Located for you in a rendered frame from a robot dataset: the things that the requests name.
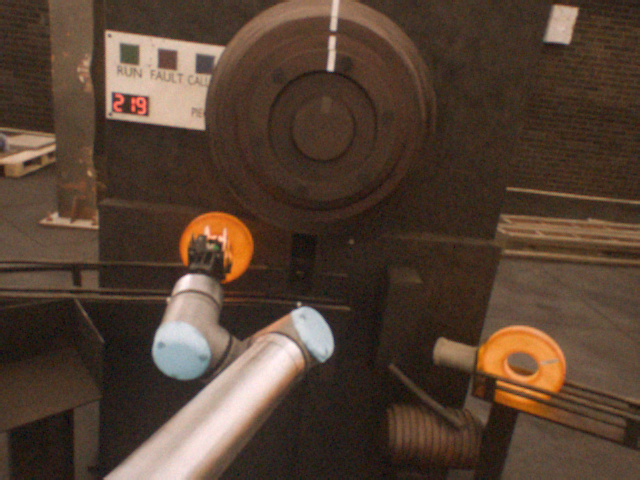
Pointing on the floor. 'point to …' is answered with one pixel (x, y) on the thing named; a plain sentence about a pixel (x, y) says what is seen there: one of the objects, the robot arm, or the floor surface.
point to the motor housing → (427, 441)
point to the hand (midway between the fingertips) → (217, 240)
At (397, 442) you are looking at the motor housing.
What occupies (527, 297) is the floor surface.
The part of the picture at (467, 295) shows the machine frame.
